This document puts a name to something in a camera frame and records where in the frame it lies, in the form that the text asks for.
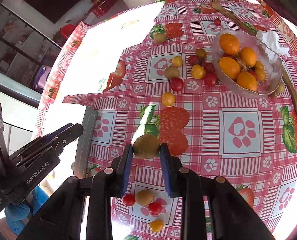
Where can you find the orange kumquat in bowl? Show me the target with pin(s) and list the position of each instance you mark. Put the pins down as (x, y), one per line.
(229, 44)

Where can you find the purple plastic stool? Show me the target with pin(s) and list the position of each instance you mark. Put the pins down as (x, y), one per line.
(41, 78)

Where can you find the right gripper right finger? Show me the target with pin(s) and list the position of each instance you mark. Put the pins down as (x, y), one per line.
(175, 181)

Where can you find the glass fruit bowl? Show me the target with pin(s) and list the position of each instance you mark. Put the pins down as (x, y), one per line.
(243, 68)

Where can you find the crumpled white tissue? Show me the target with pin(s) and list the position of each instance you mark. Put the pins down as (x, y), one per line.
(271, 40)

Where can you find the green-brown round fruit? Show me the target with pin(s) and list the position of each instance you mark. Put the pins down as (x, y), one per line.
(146, 146)

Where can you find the yellow cherry tomato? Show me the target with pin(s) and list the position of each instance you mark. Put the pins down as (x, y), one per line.
(168, 99)

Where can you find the pink strawberry tablecloth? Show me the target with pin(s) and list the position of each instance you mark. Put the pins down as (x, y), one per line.
(122, 66)

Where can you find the red cherry tomato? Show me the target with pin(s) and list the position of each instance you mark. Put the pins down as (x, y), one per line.
(129, 199)

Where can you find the green-brown fruit on paw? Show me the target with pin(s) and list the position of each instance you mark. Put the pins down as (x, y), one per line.
(144, 197)

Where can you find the white rectangular tray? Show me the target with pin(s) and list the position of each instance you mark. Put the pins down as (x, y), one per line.
(84, 142)

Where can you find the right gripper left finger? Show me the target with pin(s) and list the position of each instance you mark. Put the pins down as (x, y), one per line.
(121, 172)

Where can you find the blue gloved hand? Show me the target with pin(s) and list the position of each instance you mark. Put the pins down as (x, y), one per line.
(14, 214)

